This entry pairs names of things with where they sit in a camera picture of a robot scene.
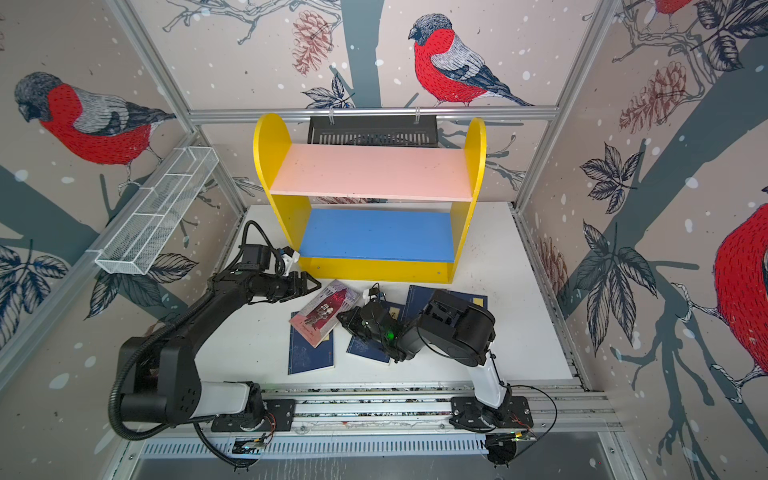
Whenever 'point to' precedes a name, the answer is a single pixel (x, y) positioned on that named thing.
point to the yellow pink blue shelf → (378, 213)
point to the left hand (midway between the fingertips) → (310, 287)
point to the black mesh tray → (374, 131)
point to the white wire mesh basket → (153, 214)
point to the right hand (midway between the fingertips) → (333, 321)
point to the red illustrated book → (316, 316)
